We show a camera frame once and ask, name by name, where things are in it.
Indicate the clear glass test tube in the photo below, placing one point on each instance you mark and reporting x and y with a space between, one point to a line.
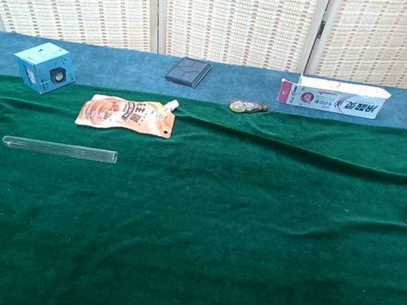
58 149

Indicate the correction tape dispenser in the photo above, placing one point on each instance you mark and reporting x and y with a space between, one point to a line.
243 106

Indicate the dark square flat case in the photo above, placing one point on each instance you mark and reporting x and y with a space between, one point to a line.
188 72

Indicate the green velvet cloth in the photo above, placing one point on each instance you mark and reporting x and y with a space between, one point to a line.
191 235

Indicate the orange spout pouch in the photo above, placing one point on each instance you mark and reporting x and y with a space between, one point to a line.
124 115

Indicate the blue velvet cloth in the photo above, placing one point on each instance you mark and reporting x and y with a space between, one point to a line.
131 72

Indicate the white toothpaste carton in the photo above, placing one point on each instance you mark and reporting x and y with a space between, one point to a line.
334 99

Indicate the woven bamboo folding screen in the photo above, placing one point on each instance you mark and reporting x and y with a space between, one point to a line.
239 16

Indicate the blue cardboard cube box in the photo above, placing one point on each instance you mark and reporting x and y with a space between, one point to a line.
40 63

